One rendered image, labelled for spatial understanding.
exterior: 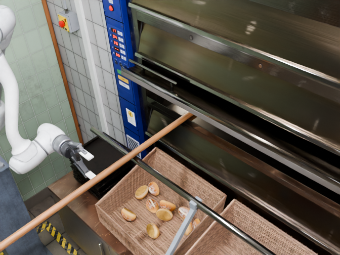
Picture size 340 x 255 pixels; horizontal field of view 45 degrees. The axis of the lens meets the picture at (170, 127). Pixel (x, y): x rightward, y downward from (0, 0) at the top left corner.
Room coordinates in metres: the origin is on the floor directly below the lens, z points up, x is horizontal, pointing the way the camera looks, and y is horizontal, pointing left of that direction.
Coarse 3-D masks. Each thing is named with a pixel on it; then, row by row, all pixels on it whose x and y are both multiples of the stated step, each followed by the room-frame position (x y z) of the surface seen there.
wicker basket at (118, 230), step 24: (168, 168) 1.71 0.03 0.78; (120, 192) 1.62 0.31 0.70; (168, 192) 1.66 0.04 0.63; (192, 192) 1.54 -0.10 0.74; (216, 192) 1.45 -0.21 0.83; (120, 216) 1.54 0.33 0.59; (144, 216) 1.52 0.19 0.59; (120, 240) 1.37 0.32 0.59; (144, 240) 1.36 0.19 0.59; (168, 240) 1.35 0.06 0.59; (192, 240) 1.24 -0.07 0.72
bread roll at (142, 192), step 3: (141, 186) 1.71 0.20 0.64; (144, 186) 1.70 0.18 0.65; (147, 186) 1.70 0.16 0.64; (138, 189) 1.69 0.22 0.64; (141, 189) 1.68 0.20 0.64; (144, 189) 1.68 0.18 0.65; (147, 189) 1.68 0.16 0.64; (138, 192) 1.66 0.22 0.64; (141, 192) 1.66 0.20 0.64; (144, 192) 1.66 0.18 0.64; (147, 192) 1.67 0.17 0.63; (135, 195) 1.65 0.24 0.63; (138, 195) 1.64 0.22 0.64; (141, 195) 1.64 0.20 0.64; (144, 195) 1.64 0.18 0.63; (138, 198) 1.63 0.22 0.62; (141, 198) 1.64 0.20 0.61
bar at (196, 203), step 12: (96, 132) 1.61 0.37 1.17; (144, 168) 1.33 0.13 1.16; (168, 180) 1.24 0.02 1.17; (180, 192) 1.17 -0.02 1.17; (192, 204) 1.10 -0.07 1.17; (204, 204) 1.09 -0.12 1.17; (192, 216) 1.09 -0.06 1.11; (216, 216) 1.03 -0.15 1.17; (180, 228) 1.06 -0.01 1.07; (228, 228) 0.97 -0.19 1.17; (180, 240) 1.04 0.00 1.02; (252, 240) 0.90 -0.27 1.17; (168, 252) 1.00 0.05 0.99; (264, 252) 0.85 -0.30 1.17
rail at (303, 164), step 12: (132, 72) 1.72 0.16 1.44; (156, 84) 1.60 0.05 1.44; (180, 96) 1.49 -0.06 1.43; (192, 108) 1.42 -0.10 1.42; (216, 120) 1.32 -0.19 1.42; (240, 132) 1.23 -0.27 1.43; (264, 144) 1.14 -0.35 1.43; (288, 156) 1.07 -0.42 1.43; (312, 168) 1.00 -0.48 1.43; (336, 180) 0.93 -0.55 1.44
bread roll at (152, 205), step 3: (147, 201) 1.59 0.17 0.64; (150, 201) 1.58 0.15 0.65; (153, 201) 1.58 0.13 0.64; (147, 204) 1.57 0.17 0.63; (150, 204) 1.56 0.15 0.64; (153, 204) 1.56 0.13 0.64; (156, 204) 1.56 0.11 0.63; (147, 207) 1.56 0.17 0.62; (150, 207) 1.55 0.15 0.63; (153, 207) 1.54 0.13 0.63; (156, 207) 1.55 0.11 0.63; (150, 210) 1.54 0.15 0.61; (153, 210) 1.53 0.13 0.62; (156, 210) 1.54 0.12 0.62
